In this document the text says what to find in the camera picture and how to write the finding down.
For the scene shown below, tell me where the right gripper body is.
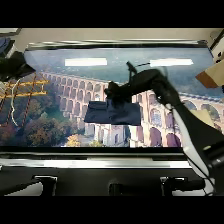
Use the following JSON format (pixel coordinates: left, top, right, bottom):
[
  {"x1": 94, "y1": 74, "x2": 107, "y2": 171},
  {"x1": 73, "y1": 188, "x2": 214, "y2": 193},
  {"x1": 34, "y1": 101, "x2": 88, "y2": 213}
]
[{"x1": 103, "y1": 80, "x2": 134, "y2": 108}]

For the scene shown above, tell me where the navy blue garment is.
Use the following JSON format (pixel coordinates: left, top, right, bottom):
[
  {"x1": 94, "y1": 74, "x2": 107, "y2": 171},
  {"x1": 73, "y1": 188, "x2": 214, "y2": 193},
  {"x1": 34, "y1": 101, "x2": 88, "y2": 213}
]
[{"x1": 83, "y1": 99, "x2": 142, "y2": 127}]

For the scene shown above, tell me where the wooden hanger rack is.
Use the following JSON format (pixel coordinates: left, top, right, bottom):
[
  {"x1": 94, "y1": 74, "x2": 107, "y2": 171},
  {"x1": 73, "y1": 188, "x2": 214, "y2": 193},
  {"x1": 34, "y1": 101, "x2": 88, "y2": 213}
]
[{"x1": 0, "y1": 73, "x2": 50, "y2": 129}]

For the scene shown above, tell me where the silver frame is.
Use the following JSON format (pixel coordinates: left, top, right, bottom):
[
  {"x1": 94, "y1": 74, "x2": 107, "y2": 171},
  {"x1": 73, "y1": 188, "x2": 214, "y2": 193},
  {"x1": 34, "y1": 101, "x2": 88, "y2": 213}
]
[{"x1": 0, "y1": 151, "x2": 214, "y2": 197}]

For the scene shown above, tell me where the white cord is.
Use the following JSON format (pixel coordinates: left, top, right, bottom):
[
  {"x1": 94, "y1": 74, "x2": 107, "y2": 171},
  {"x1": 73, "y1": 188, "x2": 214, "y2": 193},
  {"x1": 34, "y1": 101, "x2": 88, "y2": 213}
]
[{"x1": 10, "y1": 78, "x2": 22, "y2": 127}]

